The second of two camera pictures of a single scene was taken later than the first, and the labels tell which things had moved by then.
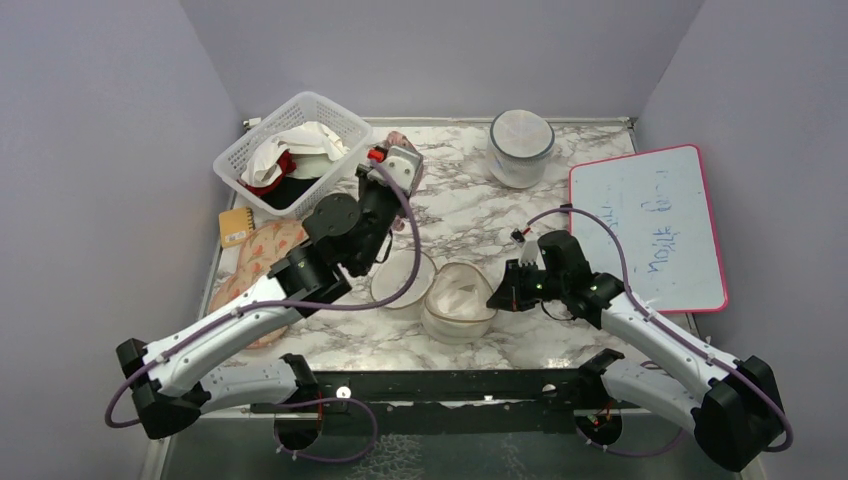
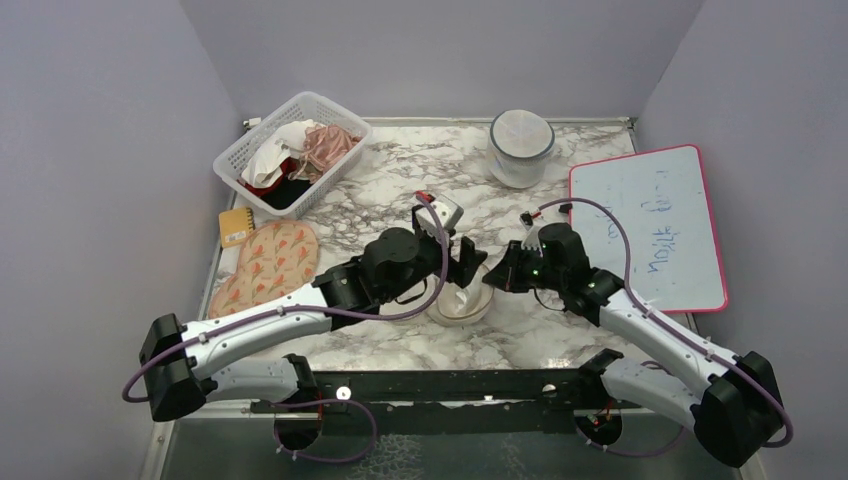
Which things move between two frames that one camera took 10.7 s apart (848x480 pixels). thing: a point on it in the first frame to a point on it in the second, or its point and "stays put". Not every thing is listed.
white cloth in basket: (316, 148) stays put
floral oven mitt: (259, 253) stays put
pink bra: (398, 138) to (323, 144)
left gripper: (363, 183) to (461, 271)
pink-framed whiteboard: (660, 205) stays put
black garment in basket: (289, 191) stays put
